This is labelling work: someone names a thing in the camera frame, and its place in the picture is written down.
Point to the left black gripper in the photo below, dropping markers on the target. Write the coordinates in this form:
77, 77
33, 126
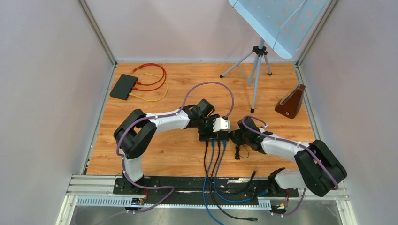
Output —
210, 119

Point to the brown wooden metronome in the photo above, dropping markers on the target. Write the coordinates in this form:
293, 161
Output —
290, 105

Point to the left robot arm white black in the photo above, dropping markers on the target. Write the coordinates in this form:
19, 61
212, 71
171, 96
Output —
134, 135

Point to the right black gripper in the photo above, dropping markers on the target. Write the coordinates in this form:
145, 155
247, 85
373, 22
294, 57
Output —
234, 136

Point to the grey tripod stand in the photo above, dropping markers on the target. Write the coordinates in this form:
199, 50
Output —
260, 65

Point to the black power adapter with cord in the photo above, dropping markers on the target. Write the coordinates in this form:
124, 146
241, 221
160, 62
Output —
238, 156

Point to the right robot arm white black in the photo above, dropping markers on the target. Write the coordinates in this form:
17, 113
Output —
318, 169

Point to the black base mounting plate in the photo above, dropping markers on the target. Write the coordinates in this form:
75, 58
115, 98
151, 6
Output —
190, 190

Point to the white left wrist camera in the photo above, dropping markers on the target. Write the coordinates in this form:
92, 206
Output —
221, 124

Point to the light blue perforated panel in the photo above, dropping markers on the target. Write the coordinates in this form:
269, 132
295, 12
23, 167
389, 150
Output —
282, 24

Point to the aluminium frame rail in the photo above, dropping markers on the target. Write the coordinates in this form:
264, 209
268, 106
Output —
97, 190

